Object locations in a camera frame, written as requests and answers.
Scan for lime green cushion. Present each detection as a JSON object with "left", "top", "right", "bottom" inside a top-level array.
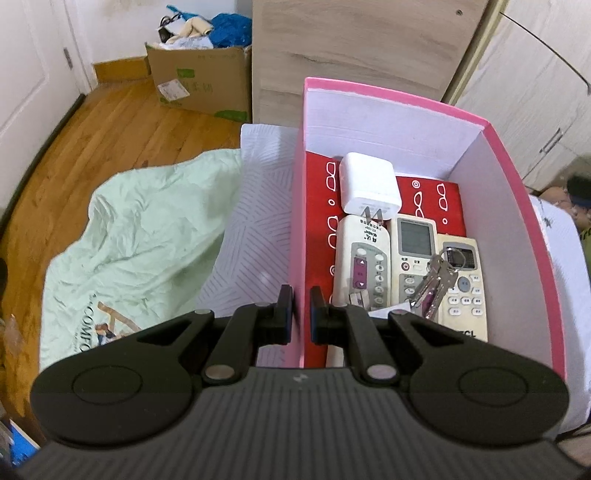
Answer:
[{"left": 578, "top": 228, "right": 591, "bottom": 282}]

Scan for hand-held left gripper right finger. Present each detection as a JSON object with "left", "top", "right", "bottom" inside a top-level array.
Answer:
[{"left": 309, "top": 285, "right": 465, "bottom": 387}]

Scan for beige cloth item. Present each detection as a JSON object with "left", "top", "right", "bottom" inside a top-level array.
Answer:
[{"left": 161, "top": 16, "right": 214, "bottom": 47}]

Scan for red patterned flat box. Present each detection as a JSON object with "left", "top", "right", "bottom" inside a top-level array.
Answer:
[{"left": 305, "top": 150, "right": 466, "bottom": 368}]

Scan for bunch of silver keys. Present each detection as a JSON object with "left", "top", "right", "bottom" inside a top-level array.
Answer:
[{"left": 409, "top": 247, "right": 465, "bottom": 320}]

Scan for white charger plug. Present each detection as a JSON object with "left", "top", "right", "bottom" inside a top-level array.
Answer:
[{"left": 339, "top": 152, "right": 399, "bottom": 227}]

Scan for white door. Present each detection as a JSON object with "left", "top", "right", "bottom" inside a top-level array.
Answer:
[{"left": 0, "top": 0, "right": 93, "bottom": 206}]

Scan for white remote with large display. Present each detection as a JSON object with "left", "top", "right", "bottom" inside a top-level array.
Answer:
[{"left": 390, "top": 215, "right": 438, "bottom": 308}]

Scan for white remote with round button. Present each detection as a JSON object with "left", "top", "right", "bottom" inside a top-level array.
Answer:
[{"left": 435, "top": 234, "right": 489, "bottom": 343}]

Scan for pale green blanket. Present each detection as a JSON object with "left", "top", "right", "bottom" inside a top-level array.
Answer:
[{"left": 39, "top": 148, "right": 243, "bottom": 366}]

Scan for brown cardboard box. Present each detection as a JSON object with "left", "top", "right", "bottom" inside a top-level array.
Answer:
[{"left": 145, "top": 41, "right": 254, "bottom": 124}]

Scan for beige remote control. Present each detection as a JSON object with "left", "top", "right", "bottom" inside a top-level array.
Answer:
[{"left": 332, "top": 215, "right": 392, "bottom": 311}]

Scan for wooden cabinet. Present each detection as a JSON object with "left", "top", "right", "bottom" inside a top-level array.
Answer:
[{"left": 252, "top": 0, "right": 491, "bottom": 128}]

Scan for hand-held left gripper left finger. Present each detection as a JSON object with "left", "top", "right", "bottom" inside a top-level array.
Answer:
[{"left": 136, "top": 284, "right": 294, "bottom": 385}]

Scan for blue plastic bag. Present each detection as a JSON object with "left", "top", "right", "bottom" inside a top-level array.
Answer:
[{"left": 210, "top": 13, "right": 254, "bottom": 48}]

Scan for black cable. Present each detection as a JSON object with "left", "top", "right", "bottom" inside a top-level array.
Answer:
[{"left": 553, "top": 425, "right": 591, "bottom": 446}]

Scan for pink cardboard box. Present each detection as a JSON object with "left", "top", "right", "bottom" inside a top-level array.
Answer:
[{"left": 290, "top": 77, "right": 568, "bottom": 384}]

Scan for pale blue patterned cloth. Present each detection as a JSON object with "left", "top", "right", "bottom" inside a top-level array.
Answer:
[{"left": 201, "top": 122, "right": 591, "bottom": 435}]

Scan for blue box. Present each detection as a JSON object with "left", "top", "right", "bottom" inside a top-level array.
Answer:
[{"left": 8, "top": 422, "right": 41, "bottom": 464}]

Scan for white wardrobe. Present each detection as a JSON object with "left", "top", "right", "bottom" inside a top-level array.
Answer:
[{"left": 443, "top": 0, "right": 591, "bottom": 192}]

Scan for silver wardrobe handle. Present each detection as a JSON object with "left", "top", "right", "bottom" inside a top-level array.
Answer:
[{"left": 539, "top": 128, "right": 565, "bottom": 154}]

